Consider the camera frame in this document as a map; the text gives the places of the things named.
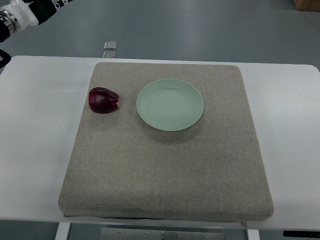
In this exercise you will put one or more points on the grey metal base plate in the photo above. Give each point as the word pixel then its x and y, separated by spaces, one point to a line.
pixel 148 234

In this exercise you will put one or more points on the black label strip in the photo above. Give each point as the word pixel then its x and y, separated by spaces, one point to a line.
pixel 301 234

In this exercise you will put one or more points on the brown cardboard box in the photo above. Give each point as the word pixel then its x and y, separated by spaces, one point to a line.
pixel 307 5

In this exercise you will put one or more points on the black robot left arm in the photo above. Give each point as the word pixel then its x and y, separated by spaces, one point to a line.
pixel 19 14

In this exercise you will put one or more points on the light green round plate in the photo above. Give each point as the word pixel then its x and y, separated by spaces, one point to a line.
pixel 170 104

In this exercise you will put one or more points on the lower metal floor plate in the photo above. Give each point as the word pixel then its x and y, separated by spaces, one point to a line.
pixel 110 54

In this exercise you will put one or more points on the white table frame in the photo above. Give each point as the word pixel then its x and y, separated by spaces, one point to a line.
pixel 91 229

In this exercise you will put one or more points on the metal floor plate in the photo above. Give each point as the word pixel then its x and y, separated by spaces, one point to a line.
pixel 110 45
pixel 110 54

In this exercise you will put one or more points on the beige fabric cushion mat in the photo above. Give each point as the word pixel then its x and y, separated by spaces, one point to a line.
pixel 121 167

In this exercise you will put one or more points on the upper metal floor plate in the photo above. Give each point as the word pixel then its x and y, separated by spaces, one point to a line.
pixel 110 45

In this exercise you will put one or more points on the dark red apple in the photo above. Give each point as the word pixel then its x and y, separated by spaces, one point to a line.
pixel 102 100

